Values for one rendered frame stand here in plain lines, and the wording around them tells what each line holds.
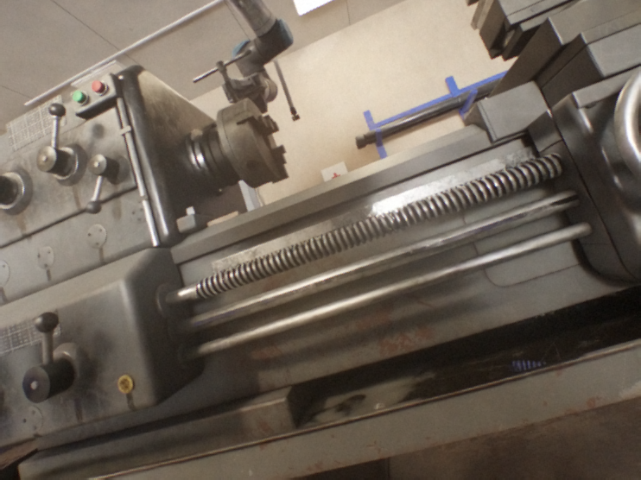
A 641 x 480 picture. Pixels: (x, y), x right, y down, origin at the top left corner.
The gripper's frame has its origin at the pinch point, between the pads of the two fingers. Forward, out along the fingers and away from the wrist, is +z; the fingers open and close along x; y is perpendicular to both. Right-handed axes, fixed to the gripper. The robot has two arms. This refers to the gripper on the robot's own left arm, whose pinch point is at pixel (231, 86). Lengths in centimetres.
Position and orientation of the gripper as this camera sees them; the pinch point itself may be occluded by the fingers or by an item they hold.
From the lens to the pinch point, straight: 105.1
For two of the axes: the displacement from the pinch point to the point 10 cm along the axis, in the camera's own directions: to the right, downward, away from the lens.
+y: -3.8, -9.0, -2.2
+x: 9.0, -3.1, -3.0
